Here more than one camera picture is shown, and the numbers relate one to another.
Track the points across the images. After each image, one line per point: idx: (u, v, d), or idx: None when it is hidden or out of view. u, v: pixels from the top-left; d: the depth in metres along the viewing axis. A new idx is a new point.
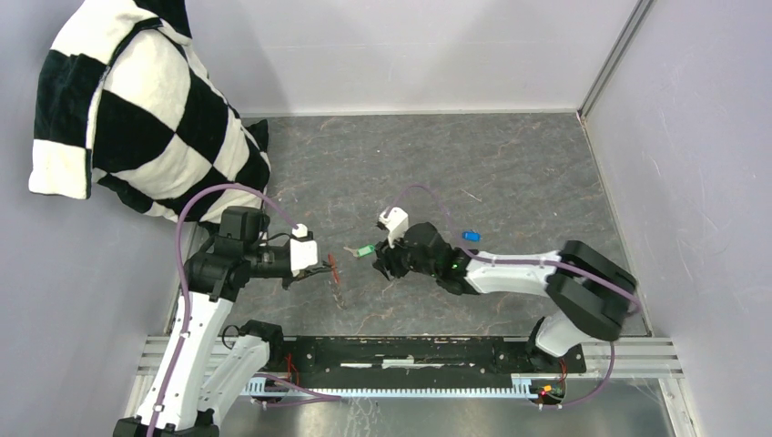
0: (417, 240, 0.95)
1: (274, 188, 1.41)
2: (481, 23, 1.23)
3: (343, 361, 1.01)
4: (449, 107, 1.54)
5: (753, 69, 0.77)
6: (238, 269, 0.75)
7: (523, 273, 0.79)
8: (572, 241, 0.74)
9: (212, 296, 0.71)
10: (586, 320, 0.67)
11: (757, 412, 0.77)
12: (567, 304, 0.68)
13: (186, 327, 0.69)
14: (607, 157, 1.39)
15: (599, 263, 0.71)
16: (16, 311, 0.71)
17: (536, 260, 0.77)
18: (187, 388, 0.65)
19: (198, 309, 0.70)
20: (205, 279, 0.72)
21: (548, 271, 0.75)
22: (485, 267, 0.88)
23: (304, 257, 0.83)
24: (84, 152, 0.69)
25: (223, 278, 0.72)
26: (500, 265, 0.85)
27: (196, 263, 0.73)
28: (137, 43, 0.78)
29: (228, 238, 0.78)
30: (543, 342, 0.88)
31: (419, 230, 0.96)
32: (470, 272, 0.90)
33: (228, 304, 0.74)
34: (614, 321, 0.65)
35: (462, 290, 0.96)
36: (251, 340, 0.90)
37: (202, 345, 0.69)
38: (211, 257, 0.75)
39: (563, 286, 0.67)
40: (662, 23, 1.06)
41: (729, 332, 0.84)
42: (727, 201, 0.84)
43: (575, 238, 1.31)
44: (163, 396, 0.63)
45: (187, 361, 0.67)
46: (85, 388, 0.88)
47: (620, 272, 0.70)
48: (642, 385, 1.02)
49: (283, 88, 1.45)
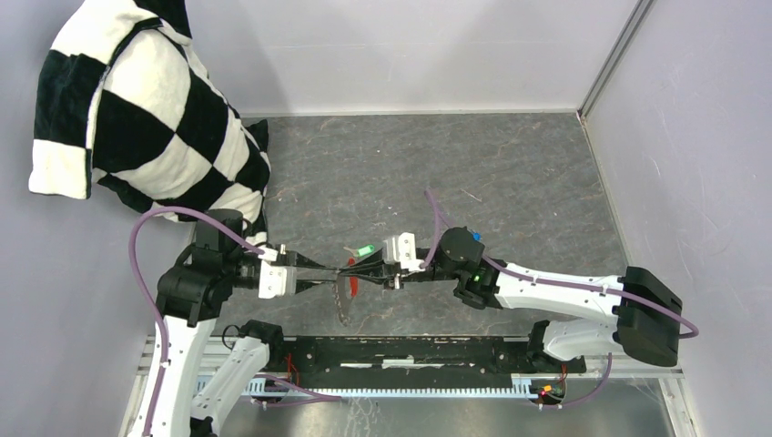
0: (463, 254, 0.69)
1: (274, 188, 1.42)
2: (481, 22, 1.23)
3: (343, 361, 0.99)
4: (448, 107, 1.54)
5: (754, 69, 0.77)
6: (218, 286, 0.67)
7: (578, 301, 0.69)
8: (634, 266, 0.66)
9: (190, 320, 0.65)
10: (646, 351, 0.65)
11: (757, 411, 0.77)
12: (634, 339, 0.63)
13: (166, 354, 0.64)
14: (608, 157, 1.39)
15: (662, 292, 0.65)
16: (16, 309, 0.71)
17: (598, 289, 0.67)
18: (174, 413, 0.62)
19: (176, 335, 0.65)
20: (182, 300, 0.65)
21: (614, 301, 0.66)
22: (523, 284, 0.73)
23: (270, 286, 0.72)
24: (84, 152, 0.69)
25: (200, 299, 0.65)
26: (543, 285, 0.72)
27: (169, 281, 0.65)
28: (136, 43, 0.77)
29: (205, 248, 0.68)
30: (554, 348, 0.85)
31: (462, 238, 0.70)
32: (501, 289, 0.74)
33: (211, 323, 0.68)
34: (673, 351, 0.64)
35: (483, 305, 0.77)
36: (250, 343, 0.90)
37: (186, 370, 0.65)
38: (187, 271, 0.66)
39: (641, 326, 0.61)
40: (663, 23, 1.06)
41: (728, 330, 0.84)
42: (727, 200, 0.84)
43: (575, 238, 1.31)
44: (150, 425, 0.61)
45: (173, 390, 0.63)
46: (83, 389, 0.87)
47: (674, 299, 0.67)
48: (642, 386, 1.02)
49: (283, 88, 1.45)
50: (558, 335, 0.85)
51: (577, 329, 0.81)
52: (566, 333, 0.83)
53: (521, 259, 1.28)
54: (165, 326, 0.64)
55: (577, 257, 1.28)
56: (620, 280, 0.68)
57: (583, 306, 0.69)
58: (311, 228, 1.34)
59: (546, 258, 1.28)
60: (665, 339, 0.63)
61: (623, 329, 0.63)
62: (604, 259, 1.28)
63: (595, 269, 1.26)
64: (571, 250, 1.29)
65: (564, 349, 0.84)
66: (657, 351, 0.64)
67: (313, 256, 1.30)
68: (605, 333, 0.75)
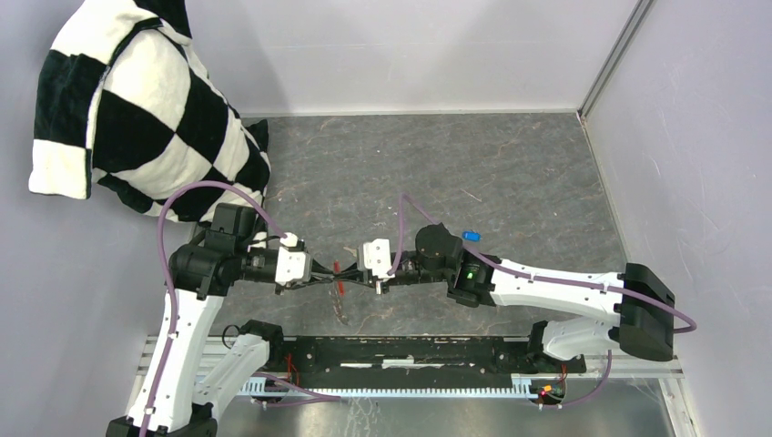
0: (440, 250, 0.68)
1: (274, 188, 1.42)
2: (481, 22, 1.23)
3: (343, 361, 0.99)
4: (449, 108, 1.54)
5: (754, 68, 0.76)
6: (228, 263, 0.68)
7: (578, 299, 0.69)
8: (634, 262, 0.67)
9: (200, 294, 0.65)
10: (645, 350, 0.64)
11: (757, 411, 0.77)
12: (635, 337, 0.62)
13: (173, 327, 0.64)
14: (608, 157, 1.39)
15: (659, 289, 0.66)
16: (16, 310, 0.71)
17: (599, 286, 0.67)
18: (177, 388, 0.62)
19: (185, 308, 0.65)
20: (192, 275, 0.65)
21: (614, 299, 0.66)
22: (520, 281, 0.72)
23: (289, 269, 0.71)
24: (84, 152, 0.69)
25: (210, 273, 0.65)
26: (540, 282, 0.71)
27: (181, 257, 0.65)
28: (136, 43, 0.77)
29: (220, 231, 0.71)
30: (553, 349, 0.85)
31: (439, 236, 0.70)
32: (496, 287, 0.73)
33: (218, 299, 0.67)
34: (670, 347, 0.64)
35: (477, 303, 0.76)
36: (250, 340, 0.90)
37: (192, 345, 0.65)
38: (199, 248, 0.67)
39: (644, 324, 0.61)
40: (664, 22, 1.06)
41: (729, 331, 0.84)
42: (727, 201, 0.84)
43: (576, 238, 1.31)
44: (154, 399, 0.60)
45: (178, 364, 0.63)
46: (83, 388, 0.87)
47: (669, 294, 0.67)
48: (641, 385, 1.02)
49: (283, 88, 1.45)
50: (557, 335, 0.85)
51: (577, 330, 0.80)
52: (566, 333, 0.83)
53: (521, 259, 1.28)
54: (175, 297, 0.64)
55: (577, 257, 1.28)
56: (620, 278, 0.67)
57: (583, 303, 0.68)
58: (311, 228, 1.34)
59: (546, 258, 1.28)
60: (664, 335, 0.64)
61: (624, 328, 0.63)
62: (604, 259, 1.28)
63: (595, 269, 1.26)
64: (571, 250, 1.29)
65: (564, 349, 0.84)
66: (655, 348, 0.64)
67: (313, 256, 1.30)
68: (604, 332, 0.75)
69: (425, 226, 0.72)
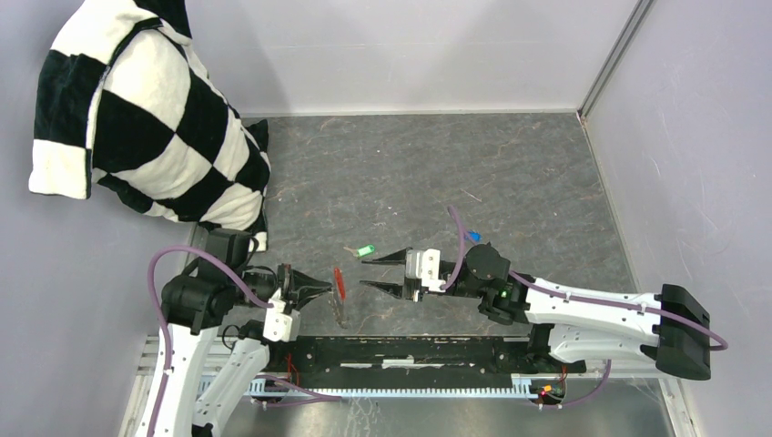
0: (491, 272, 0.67)
1: (274, 188, 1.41)
2: (481, 22, 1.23)
3: (342, 361, 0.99)
4: (449, 107, 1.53)
5: (755, 67, 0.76)
6: (221, 295, 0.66)
7: (615, 319, 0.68)
8: (670, 284, 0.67)
9: (194, 330, 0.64)
10: (684, 370, 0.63)
11: (758, 411, 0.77)
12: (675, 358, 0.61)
13: (168, 362, 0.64)
14: (608, 157, 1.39)
15: (695, 309, 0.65)
16: (16, 310, 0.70)
17: (636, 307, 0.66)
18: (176, 421, 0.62)
19: (179, 343, 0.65)
20: (186, 309, 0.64)
21: (651, 320, 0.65)
22: (554, 301, 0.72)
23: (276, 332, 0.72)
24: (84, 152, 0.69)
25: (204, 308, 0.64)
26: (576, 303, 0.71)
27: (174, 290, 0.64)
28: (136, 43, 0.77)
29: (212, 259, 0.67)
30: (562, 352, 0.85)
31: (489, 258, 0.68)
32: (532, 306, 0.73)
33: (212, 330, 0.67)
34: (707, 367, 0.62)
35: (511, 320, 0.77)
36: (249, 344, 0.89)
37: (187, 379, 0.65)
38: (192, 280, 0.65)
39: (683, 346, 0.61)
40: (663, 23, 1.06)
41: (728, 331, 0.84)
42: (727, 201, 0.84)
43: (575, 238, 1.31)
44: (153, 432, 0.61)
45: (174, 400, 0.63)
46: (83, 388, 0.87)
47: (704, 314, 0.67)
48: (641, 385, 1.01)
49: (283, 88, 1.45)
50: (569, 339, 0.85)
51: (596, 339, 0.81)
52: (578, 338, 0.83)
53: (521, 259, 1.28)
54: (169, 335, 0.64)
55: (577, 257, 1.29)
56: (657, 299, 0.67)
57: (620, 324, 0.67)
58: (311, 228, 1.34)
59: (546, 258, 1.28)
60: (701, 353, 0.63)
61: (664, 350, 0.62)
62: (604, 259, 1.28)
63: (595, 269, 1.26)
64: (571, 250, 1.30)
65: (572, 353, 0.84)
66: (692, 368, 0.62)
67: (313, 256, 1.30)
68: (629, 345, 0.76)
69: (474, 245, 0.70)
